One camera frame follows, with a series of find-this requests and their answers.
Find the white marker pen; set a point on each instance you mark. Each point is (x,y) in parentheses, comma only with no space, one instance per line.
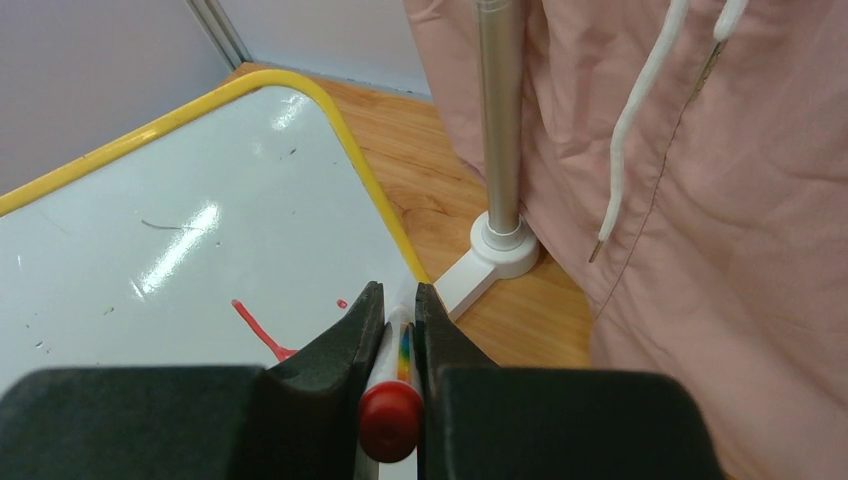
(391,409)

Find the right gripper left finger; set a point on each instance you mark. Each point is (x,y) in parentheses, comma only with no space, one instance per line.
(295,420)

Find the yellow framed whiteboard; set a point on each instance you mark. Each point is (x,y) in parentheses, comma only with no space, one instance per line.
(245,218)

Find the clothes rack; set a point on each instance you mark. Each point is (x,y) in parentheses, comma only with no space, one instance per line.
(502,245)

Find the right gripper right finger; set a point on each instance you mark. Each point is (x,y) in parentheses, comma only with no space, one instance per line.
(486,421)

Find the pink shorts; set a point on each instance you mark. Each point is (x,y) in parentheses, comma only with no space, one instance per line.
(685,162)

